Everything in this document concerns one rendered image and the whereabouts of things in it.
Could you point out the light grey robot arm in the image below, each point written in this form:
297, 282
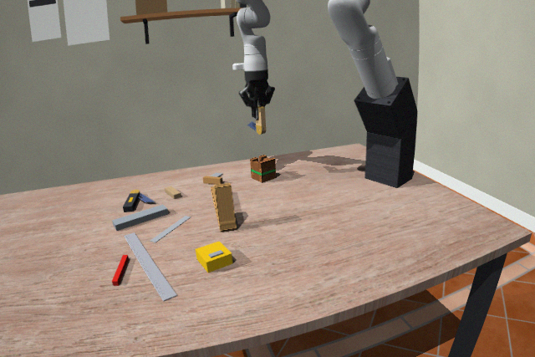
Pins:
363, 41

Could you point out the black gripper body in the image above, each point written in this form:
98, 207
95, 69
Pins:
259, 76

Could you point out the red rectangular bar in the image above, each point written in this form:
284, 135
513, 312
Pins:
120, 270

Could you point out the grey flat bar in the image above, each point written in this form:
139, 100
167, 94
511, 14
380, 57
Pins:
162, 287
169, 229

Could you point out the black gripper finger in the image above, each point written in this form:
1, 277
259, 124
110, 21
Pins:
250, 100
266, 96

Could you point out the grey rectangular bar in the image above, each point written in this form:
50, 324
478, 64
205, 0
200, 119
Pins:
139, 217

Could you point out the yellow box with grey clip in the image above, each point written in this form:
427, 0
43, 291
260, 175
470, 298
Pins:
213, 256

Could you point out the small tan wooden block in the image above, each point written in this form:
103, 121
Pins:
172, 192

